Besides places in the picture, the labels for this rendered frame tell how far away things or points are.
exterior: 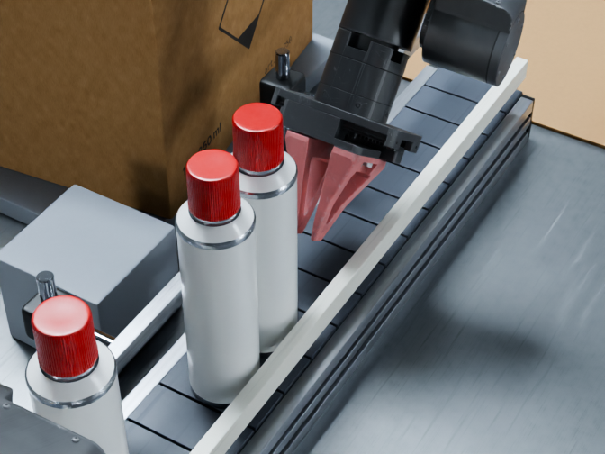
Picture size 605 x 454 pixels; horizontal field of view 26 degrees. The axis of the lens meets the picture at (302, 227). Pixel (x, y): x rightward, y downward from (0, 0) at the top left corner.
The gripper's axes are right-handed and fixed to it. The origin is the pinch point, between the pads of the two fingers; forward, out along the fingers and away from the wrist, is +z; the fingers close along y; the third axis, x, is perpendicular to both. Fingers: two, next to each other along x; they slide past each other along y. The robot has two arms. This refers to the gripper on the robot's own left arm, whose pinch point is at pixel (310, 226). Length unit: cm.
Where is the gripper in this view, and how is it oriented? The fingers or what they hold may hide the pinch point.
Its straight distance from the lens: 98.9
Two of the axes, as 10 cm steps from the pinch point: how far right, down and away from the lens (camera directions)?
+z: -3.3, 9.4, 1.2
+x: 3.9, 0.1, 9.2
